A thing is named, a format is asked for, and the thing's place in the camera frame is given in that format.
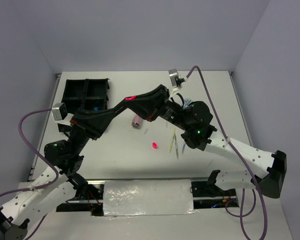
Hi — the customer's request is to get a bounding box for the yellow pen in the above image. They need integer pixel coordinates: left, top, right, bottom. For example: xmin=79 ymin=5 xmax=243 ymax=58
xmin=169 ymin=128 xmax=176 ymax=153

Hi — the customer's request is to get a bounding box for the blue-lidded jar right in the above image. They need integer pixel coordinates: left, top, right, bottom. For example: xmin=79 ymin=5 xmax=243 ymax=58
xmin=183 ymin=98 xmax=193 ymax=108

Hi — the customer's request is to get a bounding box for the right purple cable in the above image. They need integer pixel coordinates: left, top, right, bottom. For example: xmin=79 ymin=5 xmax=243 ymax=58
xmin=186 ymin=65 xmax=268 ymax=240

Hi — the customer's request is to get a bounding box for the pink highlighter marker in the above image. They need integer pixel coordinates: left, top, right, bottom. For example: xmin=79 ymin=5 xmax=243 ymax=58
xmin=125 ymin=95 xmax=137 ymax=101

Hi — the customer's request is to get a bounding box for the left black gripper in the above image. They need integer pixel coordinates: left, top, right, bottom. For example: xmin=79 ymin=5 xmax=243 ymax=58
xmin=69 ymin=107 xmax=118 ymax=156

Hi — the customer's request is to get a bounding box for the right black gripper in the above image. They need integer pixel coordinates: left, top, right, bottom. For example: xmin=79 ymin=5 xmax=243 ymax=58
xmin=122 ymin=84 xmax=190 ymax=131

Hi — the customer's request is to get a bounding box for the blue pen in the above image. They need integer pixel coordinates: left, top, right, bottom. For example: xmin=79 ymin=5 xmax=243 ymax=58
xmin=181 ymin=143 xmax=187 ymax=155

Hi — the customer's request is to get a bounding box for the pink-capped clear tube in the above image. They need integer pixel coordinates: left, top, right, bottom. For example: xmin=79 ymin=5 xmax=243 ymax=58
xmin=131 ymin=114 xmax=143 ymax=129

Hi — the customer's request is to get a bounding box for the black four-compartment organizer tray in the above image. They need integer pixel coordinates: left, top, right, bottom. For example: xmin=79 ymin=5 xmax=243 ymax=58
xmin=61 ymin=78 xmax=110 ymax=114

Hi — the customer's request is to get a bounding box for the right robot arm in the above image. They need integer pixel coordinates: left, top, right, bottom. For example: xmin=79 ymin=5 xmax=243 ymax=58
xmin=123 ymin=85 xmax=287 ymax=199

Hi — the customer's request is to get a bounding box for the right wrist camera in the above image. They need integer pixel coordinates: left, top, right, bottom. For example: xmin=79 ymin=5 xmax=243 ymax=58
xmin=168 ymin=69 xmax=188 ymax=98

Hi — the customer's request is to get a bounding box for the green pen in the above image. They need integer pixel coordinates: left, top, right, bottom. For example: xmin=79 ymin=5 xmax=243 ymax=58
xmin=173 ymin=133 xmax=179 ymax=160

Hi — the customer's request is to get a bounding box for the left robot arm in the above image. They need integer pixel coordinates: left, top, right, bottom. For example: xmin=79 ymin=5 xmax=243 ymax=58
xmin=0 ymin=103 xmax=127 ymax=240

